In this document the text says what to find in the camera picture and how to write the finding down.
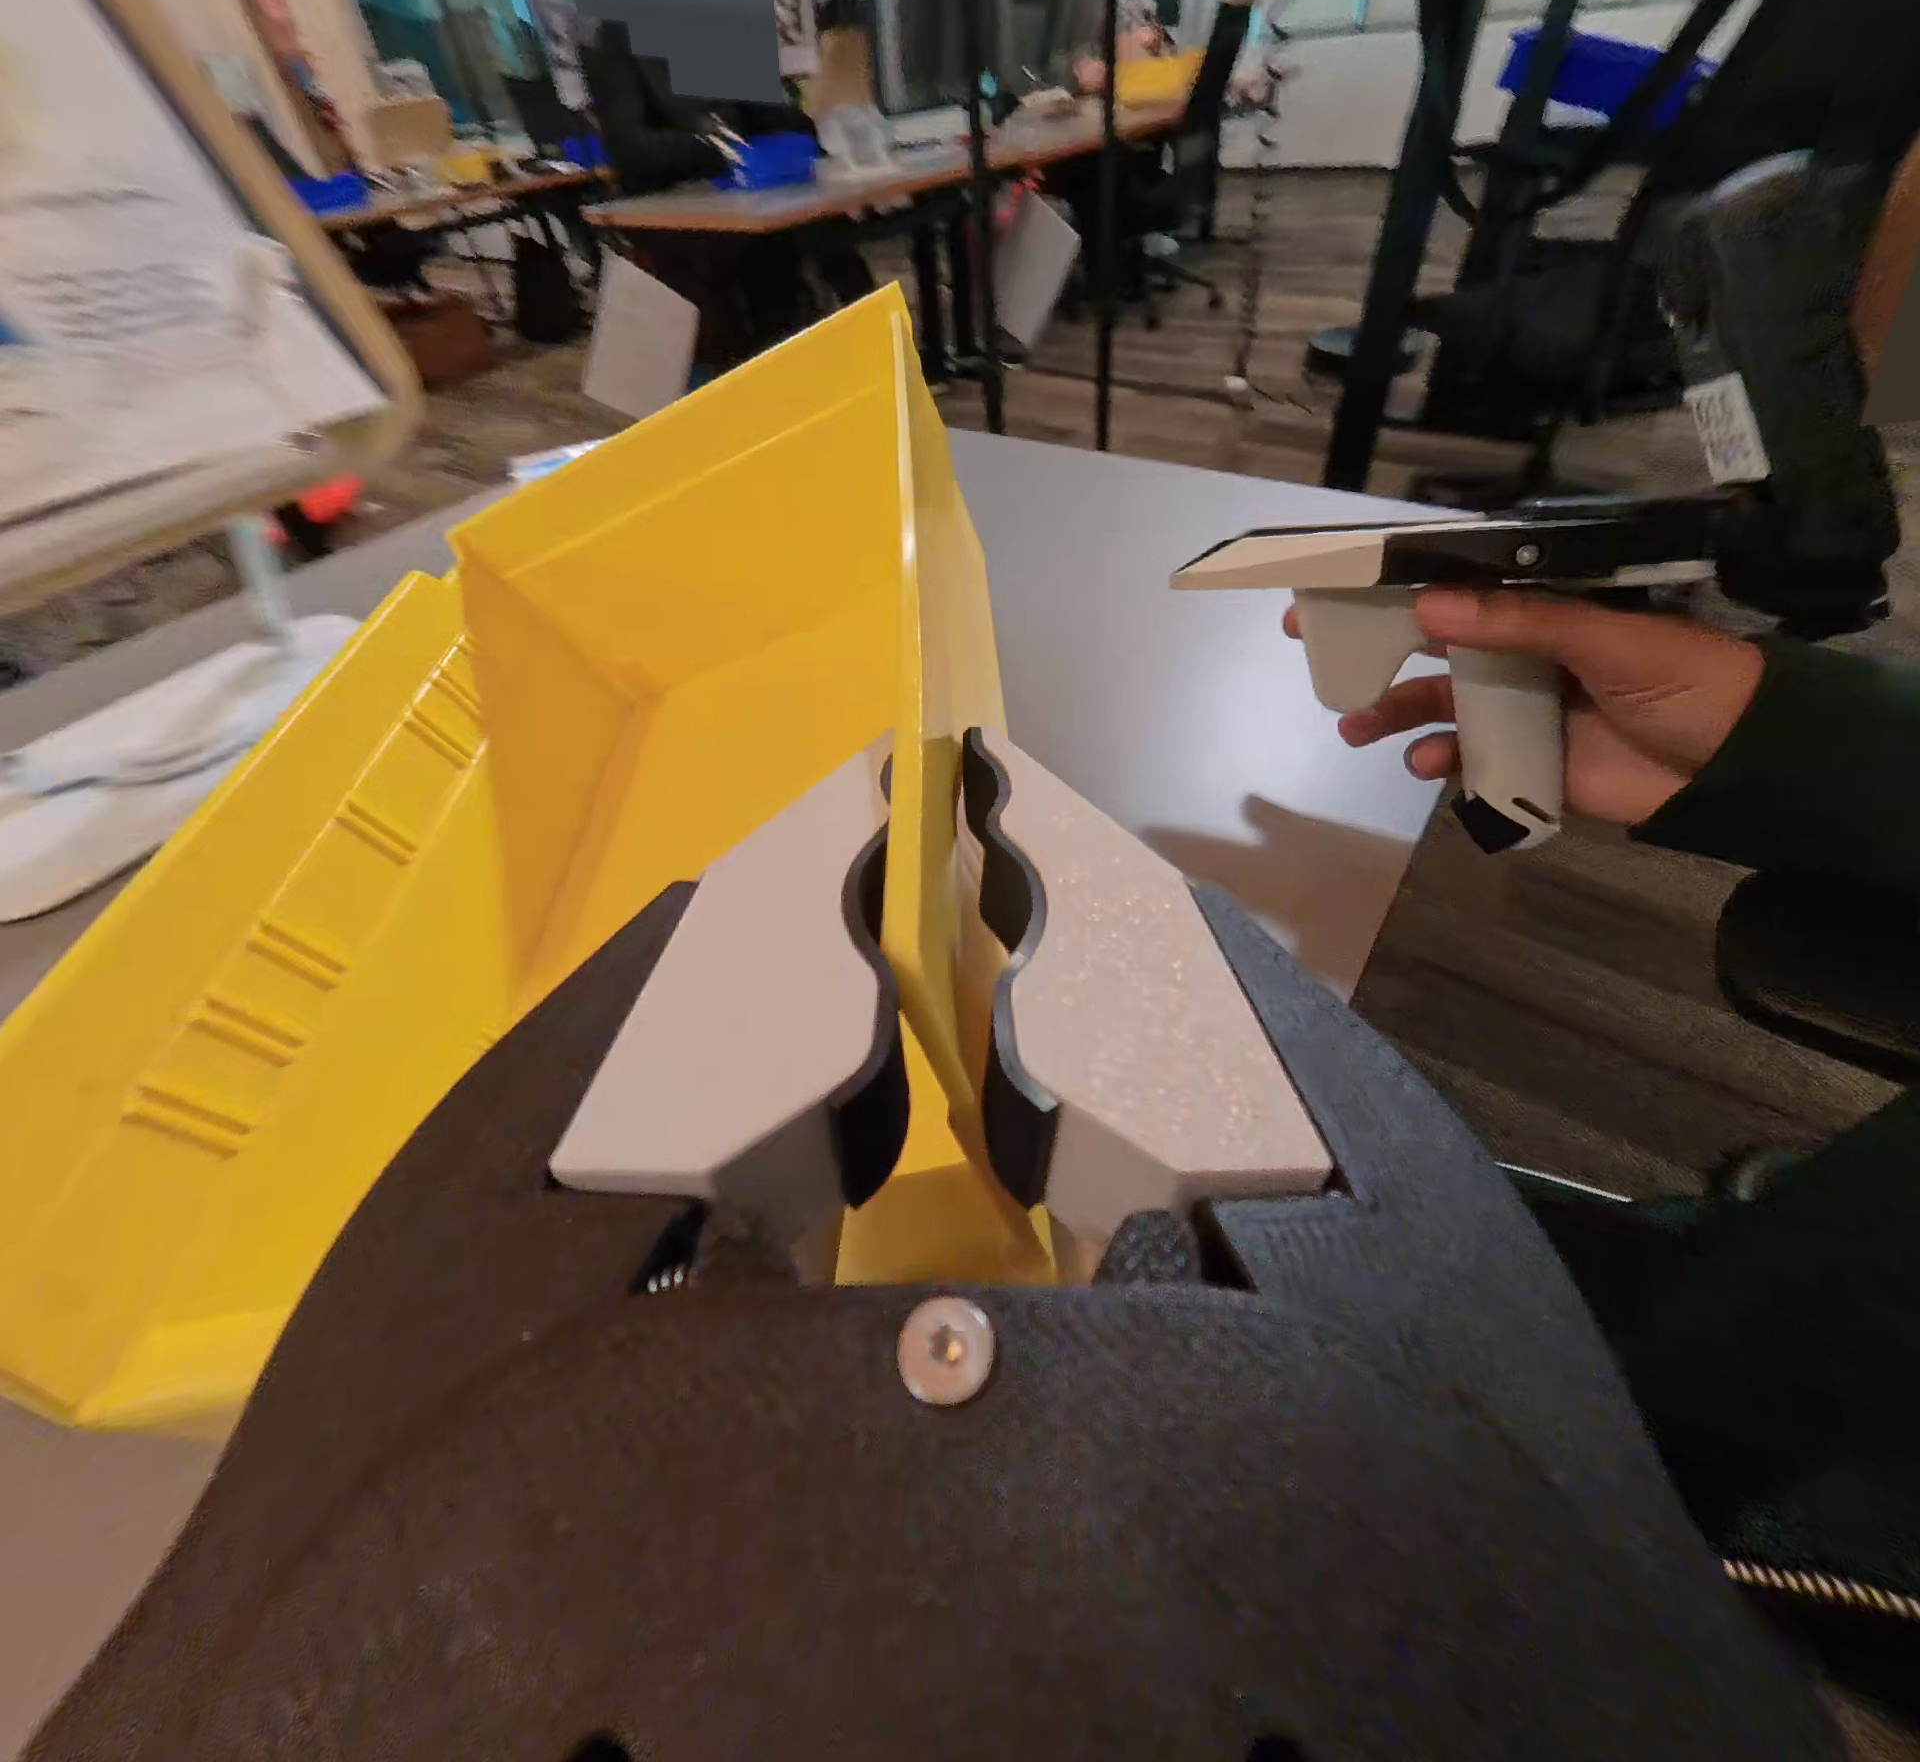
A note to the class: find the person's right hand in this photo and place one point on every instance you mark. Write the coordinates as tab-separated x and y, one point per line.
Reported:
1651	698

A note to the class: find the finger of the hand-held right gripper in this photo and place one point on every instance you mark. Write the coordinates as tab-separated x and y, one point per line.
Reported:
1290	564

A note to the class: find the black tripod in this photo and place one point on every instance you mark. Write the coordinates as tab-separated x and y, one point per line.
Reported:
1440	142

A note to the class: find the white panel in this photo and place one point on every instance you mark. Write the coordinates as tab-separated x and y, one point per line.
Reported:
642	337

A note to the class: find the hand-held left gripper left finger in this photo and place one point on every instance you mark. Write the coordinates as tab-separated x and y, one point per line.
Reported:
735	1043

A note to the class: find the yellow plastic bin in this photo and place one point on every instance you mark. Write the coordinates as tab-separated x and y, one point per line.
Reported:
677	591

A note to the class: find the person's right forearm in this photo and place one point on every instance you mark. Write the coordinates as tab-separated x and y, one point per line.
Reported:
1799	772

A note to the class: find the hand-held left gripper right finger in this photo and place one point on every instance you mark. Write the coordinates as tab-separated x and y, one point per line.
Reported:
1157	1027

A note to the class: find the blue plastic bin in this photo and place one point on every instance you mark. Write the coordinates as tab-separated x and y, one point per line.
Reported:
770	162
1606	74

